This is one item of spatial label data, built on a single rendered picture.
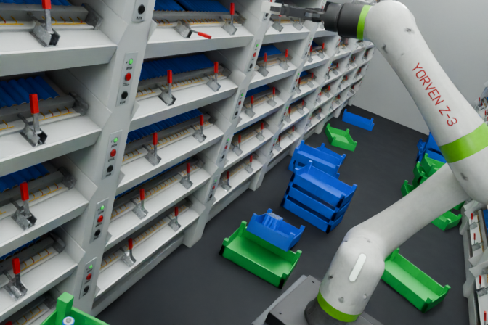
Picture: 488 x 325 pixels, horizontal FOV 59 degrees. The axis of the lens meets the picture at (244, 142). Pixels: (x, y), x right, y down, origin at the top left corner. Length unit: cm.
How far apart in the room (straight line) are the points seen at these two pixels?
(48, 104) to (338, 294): 84
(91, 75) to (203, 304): 100
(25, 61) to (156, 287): 110
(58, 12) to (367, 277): 93
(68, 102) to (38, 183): 19
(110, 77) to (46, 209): 31
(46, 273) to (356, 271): 76
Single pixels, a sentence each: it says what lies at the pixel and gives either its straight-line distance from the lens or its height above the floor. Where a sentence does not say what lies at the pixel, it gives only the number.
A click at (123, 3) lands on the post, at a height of 101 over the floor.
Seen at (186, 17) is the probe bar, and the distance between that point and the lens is 122.
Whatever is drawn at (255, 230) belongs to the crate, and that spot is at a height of 12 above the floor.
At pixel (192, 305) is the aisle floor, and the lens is 167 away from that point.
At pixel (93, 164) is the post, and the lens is 103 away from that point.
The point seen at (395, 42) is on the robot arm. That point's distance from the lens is 107.
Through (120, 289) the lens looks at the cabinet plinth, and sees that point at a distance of 161.
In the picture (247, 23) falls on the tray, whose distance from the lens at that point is 153.
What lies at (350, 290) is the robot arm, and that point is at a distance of 121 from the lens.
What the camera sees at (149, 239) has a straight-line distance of 159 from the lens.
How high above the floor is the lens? 116
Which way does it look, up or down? 22 degrees down
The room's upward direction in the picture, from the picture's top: 18 degrees clockwise
